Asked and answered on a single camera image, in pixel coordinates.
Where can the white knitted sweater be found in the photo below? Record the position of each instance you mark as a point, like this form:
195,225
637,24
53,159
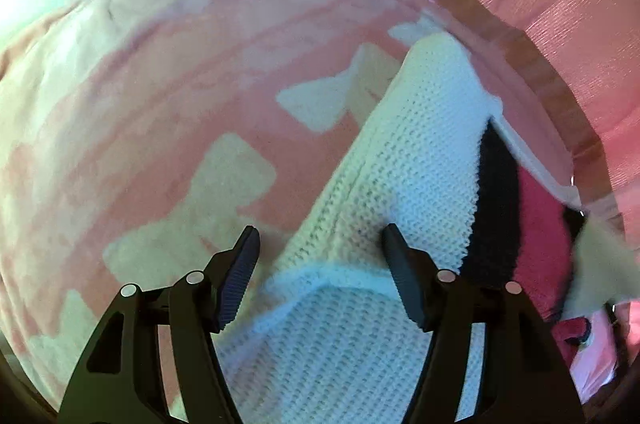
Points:
322,336

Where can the pale cloth piece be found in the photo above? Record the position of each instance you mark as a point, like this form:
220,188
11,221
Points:
605,271

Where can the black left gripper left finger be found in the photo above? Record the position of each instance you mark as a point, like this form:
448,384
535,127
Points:
118,378

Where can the pink bow-print bed blanket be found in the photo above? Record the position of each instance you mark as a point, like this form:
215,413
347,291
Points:
139,137

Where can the magenta garment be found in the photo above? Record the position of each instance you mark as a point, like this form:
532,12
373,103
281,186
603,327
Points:
543,264

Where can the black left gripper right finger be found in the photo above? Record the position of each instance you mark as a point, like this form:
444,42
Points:
524,378

